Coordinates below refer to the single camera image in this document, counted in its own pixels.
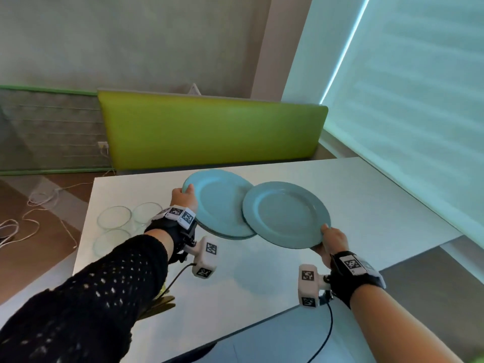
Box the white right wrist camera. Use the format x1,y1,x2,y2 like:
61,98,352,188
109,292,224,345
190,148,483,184
297,263,332,309

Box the gold knife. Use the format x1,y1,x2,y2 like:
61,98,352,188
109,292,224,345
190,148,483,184
137,304,169,321

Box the white window blind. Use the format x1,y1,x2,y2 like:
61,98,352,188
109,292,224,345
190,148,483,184
319,0,484,246

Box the black right camera cable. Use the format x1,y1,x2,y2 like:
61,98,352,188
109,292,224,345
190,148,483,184
306,302,334,363

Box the green framed mesh partition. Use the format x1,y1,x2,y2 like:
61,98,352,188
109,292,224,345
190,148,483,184
0,85,114,176

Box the white floor cable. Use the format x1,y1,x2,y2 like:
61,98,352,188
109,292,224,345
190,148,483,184
0,147,116,250

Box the black left camera cable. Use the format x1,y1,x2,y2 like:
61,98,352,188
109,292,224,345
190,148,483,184
160,262,197,299

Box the clear drinking glass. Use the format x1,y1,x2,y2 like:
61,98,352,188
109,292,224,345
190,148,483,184
132,202,164,225
92,228,133,258
96,206,133,230

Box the person's right forearm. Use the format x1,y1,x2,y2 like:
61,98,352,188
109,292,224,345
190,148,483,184
349,283,464,363

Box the black right wristband with markers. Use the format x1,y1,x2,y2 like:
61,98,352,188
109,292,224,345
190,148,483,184
324,251,386,309

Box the black wristband with markers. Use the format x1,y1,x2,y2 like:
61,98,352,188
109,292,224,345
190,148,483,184
324,251,386,309
144,206,198,263

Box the black left wristband with markers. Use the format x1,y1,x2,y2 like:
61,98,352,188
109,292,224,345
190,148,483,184
144,206,198,263

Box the person's right hand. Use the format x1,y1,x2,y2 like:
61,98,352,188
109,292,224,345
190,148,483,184
311,223,349,269

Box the person's left hand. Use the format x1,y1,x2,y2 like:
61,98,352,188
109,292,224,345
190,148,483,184
170,184,199,213

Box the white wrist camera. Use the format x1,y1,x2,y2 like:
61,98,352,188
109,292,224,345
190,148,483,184
297,263,332,309
185,236,219,279

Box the person's left forearm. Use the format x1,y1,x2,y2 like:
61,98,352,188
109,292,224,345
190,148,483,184
0,228,176,363

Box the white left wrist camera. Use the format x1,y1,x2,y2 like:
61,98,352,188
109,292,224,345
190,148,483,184
185,236,219,279

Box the black camera cable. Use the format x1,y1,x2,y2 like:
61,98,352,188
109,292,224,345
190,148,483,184
306,302,334,363
160,262,197,299

